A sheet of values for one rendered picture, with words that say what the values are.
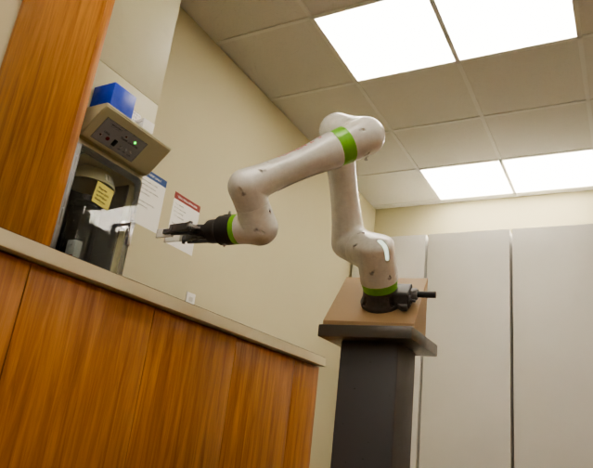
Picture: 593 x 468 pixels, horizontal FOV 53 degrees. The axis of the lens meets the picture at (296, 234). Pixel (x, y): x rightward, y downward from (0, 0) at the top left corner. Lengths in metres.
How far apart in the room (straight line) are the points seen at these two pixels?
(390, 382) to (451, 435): 2.44
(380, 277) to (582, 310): 2.52
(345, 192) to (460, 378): 2.56
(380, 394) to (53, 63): 1.52
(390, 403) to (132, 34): 1.58
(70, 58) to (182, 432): 1.26
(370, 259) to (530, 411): 2.50
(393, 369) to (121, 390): 0.83
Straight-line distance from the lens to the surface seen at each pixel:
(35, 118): 2.12
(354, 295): 2.18
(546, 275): 4.43
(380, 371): 1.96
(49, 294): 1.60
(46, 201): 1.87
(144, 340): 1.83
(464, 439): 4.34
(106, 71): 2.22
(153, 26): 2.47
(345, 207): 2.06
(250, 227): 1.71
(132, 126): 2.09
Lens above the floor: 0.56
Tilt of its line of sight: 19 degrees up
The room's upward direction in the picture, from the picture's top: 7 degrees clockwise
